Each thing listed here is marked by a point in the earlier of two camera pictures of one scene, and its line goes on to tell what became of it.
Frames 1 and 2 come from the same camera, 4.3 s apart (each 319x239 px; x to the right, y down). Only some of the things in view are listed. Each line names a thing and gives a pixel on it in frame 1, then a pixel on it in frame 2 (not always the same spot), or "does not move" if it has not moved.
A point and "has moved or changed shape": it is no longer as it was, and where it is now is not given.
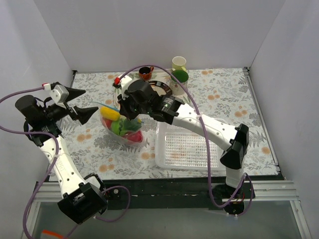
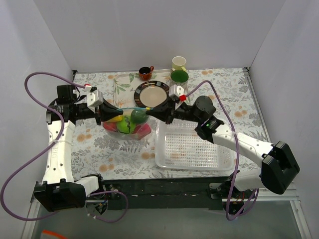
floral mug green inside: [176, 88] does not move
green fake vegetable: [133, 125] has moved or changed shape
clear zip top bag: [129, 132] has moved or changed shape
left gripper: [70, 104] → [100, 114]
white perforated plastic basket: [178, 147] does not move
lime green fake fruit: [117, 126] → [126, 125]
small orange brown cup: [145, 72] does not move
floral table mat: [226, 94] does not move
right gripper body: [125, 109] → [171, 113]
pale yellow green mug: [179, 63] does not move
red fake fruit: [136, 136] → [140, 131]
